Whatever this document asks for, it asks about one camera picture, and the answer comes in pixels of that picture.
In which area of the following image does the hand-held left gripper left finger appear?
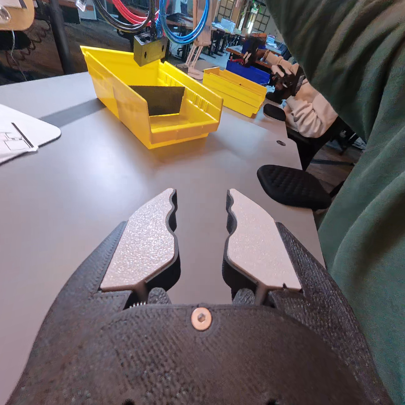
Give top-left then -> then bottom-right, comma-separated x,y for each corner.
99,188 -> 181,306

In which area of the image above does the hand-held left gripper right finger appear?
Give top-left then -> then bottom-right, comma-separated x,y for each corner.
222,188 -> 302,305

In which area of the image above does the black ethernet cable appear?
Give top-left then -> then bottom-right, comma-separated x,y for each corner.
148,0 -> 159,40

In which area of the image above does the black divider panel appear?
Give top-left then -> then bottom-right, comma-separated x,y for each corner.
129,85 -> 186,117

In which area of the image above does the white paper sheet with clip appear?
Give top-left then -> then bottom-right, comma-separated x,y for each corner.
0,104 -> 61,165

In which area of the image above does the large yellow plastic bin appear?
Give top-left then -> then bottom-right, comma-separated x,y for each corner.
80,46 -> 223,149

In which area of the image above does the small yellow plastic bin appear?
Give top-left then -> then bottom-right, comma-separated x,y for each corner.
202,67 -> 268,118

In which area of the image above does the blue plastic bin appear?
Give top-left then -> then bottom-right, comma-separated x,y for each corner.
226,60 -> 271,86

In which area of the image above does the person in green sweater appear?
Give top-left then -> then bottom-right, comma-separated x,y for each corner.
265,0 -> 405,405

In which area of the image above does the pale wooden figure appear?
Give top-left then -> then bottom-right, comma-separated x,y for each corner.
185,0 -> 212,80

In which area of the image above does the black metal pole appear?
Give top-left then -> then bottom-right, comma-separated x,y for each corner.
49,0 -> 76,75

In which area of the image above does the thick black cable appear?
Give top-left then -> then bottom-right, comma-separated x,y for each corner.
92,0 -> 153,35

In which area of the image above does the red cable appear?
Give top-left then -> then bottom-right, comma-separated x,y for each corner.
119,0 -> 152,26
112,0 -> 152,23

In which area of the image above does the blue ethernet cable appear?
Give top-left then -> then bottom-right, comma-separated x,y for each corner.
158,0 -> 211,45

